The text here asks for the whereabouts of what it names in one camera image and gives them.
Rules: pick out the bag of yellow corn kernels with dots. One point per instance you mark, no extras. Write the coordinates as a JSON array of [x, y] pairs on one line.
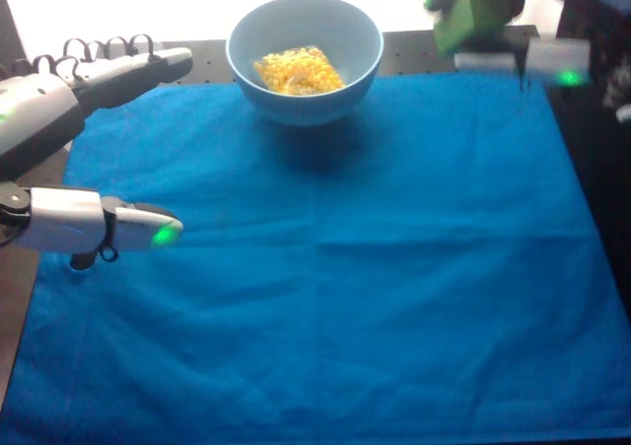
[[301, 72]]

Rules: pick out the green block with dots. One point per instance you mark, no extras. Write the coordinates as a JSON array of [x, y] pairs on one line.
[[468, 21]]

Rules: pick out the light blue bowl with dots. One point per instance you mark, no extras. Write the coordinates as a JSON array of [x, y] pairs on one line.
[[305, 107]]

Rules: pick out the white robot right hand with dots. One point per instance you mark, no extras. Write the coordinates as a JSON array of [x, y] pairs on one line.
[[562, 65]]

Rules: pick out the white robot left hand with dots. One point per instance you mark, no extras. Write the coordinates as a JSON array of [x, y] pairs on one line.
[[34, 104]]

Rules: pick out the blue cloth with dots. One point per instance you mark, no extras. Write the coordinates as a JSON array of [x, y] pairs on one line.
[[315, 267]]

